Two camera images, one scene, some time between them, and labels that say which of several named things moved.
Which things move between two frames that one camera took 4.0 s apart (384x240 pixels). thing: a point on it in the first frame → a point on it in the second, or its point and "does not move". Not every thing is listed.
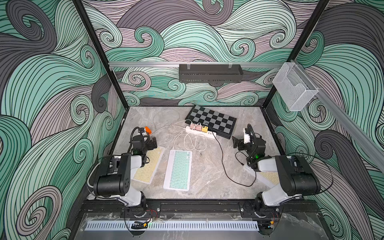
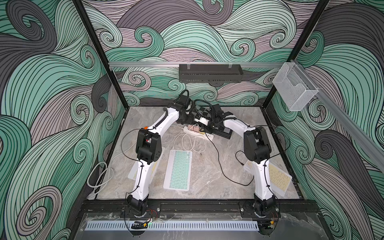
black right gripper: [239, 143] → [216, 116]
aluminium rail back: [197, 64] does not move
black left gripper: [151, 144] → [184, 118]
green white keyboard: [178, 173] does not move
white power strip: [209, 134] does not move
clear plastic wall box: [294, 87] does not move
